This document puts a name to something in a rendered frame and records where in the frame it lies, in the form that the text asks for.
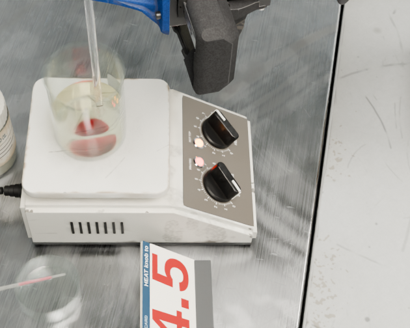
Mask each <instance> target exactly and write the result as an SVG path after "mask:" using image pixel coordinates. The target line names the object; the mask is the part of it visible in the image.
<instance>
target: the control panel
mask: <svg viewBox="0 0 410 328"><path fill-rule="evenodd" d="M215 110H219V111H220V112H222V114H223V115H224V116H225V117H226V119H227V120H228V121H229V122H230V124H231V125H232V126H233V128H234V129H235V130H236V131H237V133H238V134H239V137H238V139H237V140H235V141H234V142H233V143H232V144H231V145H230V146H229V147H228V148H225V149H218V148H216V147H214V146H212V145H211V144H210V143H209V142H208V141H207V140H206V139H205V137H204V135H203V133H202V124H203V122H204V121H205V120H206V119H207V118H208V117H209V116H210V115H211V114H212V113H213V112H214V111H215ZM196 139H200V140H202V142H203V145H202V147H199V146H197V145H196V143H195V140H196ZM182 150H183V204H184V206H186V207H188V208H192V209H195V210H198V211H202V212H205V213H209V214H212V215H216V216H218V217H222V218H225V219H229V220H231V221H235V222H238V223H242V224H245V225H249V226H254V216H253V196H252V185H251V164H250V153H249V133H248V122H247V119H246V118H243V117H241V116H238V115H235V114H232V113H229V112H227V111H224V110H222V109H219V108H216V107H214V106H211V105H208V104H206V103H203V102H200V101H198V100H194V99H192V98H189V97H187V96H184V95H183V97H182ZM198 157H199V158H201V159H202V160H203V162H204V164H203V165H202V166H200V165H197V163H196V158H198ZM218 162H223V163H224V164H225V165H226V167H227V169H228V170H229V171H230V173H231V175H232V176H233V177H234V179H235V180H236V181H237V183H238V185H239V186H240V187H241V193H240V194H239V195H238V196H236V197H235V198H233V199H231V200H230V201H228V202H217V201H216V200H214V199H212V198H211V196H209V194H208V193H207V192H206V190H205V188H204V184H203V177H204V175H205V174H206V173H207V172H208V171H209V170H210V169H211V168H212V167H213V166H215V165H216V164H217V163H218Z"/></svg>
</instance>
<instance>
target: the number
mask: <svg viewBox="0 0 410 328"><path fill-rule="evenodd" d="M150 328H191V294H190V272H189V260H186V259H184V258H181V257H179V256H176V255H173V254H171V253H167V252H165V251H162V250H160V249H157V248H155V247H151V246H150Z"/></svg>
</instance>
